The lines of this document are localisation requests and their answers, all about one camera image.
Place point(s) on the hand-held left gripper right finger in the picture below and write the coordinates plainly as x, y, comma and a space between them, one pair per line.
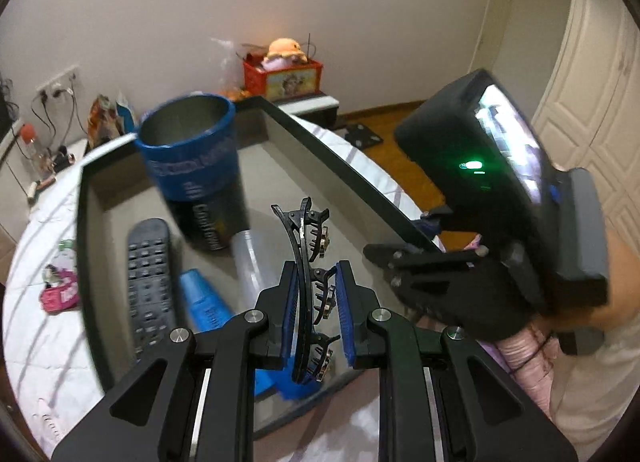
345, 312

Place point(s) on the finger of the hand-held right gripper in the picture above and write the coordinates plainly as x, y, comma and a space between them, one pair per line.
465, 302
430, 258

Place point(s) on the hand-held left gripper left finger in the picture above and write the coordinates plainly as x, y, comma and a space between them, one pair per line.
290, 312

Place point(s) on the black long hair clip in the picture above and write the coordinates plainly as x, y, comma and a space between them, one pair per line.
296, 247

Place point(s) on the clear tube with blue cap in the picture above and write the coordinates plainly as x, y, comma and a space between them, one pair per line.
252, 257

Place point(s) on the blue printed package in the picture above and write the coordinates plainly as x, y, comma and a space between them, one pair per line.
205, 302

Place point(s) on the black remote control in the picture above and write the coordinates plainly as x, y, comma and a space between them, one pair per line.
150, 282

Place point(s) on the shallow black-rimmed storage box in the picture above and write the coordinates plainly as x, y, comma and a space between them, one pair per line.
115, 212

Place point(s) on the pink tag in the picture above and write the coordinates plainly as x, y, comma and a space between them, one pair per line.
60, 298

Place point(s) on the person's right forearm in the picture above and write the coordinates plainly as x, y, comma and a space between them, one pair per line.
622, 282

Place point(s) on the black bathroom scale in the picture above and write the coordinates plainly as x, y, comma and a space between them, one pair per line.
363, 136

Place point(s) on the blue and black cylindrical can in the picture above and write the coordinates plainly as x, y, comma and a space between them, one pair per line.
200, 182

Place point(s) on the low black and white shelf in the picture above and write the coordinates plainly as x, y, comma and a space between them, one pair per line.
310, 104

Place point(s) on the person's white shirt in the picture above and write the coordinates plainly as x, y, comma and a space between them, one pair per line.
600, 392

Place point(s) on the red plastic crate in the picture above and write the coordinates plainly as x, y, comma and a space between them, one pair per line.
285, 82

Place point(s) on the orange plush toy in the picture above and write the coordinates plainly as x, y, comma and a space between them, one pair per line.
284, 49

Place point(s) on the white striped quilt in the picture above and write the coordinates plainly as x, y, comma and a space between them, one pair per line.
50, 352

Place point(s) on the clear plastic bag of oranges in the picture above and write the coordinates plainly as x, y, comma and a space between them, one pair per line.
230, 72

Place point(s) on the blue snack bag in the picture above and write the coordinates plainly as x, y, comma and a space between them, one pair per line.
126, 114

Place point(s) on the orange snack bag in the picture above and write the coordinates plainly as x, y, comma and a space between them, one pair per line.
102, 119

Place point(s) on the white bedside table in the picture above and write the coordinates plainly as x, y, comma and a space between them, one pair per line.
75, 148

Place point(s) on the clear bottle with red cap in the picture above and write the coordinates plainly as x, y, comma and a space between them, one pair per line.
31, 147

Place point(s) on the white wall sockets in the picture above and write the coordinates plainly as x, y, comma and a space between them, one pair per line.
57, 82

